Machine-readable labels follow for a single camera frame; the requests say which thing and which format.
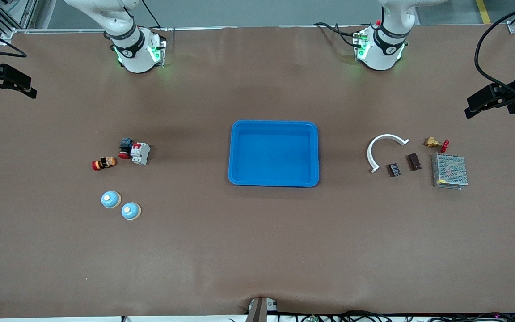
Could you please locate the blue bell with tan button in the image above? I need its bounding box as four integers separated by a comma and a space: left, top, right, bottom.
101, 191, 122, 209
121, 202, 142, 221

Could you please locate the blue plastic tray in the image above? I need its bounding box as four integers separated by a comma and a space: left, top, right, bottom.
228, 119, 320, 187

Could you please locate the metal mesh power supply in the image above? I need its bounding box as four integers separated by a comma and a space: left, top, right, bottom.
431, 152, 469, 190

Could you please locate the red and orange push button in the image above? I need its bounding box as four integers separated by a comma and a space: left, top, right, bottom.
91, 157, 118, 172

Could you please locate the red and black emergency button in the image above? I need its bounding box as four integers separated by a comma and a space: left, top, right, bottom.
118, 138, 134, 160

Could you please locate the white and red circuit breaker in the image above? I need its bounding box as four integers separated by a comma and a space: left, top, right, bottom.
130, 142, 151, 165

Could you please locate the brown table mat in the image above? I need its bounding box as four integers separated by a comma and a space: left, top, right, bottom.
0, 25, 515, 319

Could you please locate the brass valve with red handle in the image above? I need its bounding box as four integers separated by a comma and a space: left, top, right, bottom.
423, 137, 450, 153

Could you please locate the white half-ring bracket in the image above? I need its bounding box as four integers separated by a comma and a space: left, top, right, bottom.
367, 134, 410, 174

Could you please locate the black right arm base cable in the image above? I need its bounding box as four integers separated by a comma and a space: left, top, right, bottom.
139, 0, 162, 30

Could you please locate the black arm base cable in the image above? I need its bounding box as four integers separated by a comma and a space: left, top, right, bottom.
139, 0, 162, 30
313, 21, 361, 47

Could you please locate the black left arm base cable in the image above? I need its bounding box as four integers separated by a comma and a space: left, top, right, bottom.
313, 21, 361, 47

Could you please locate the brown camera mount post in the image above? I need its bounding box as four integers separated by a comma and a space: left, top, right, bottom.
245, 297, 278, 322

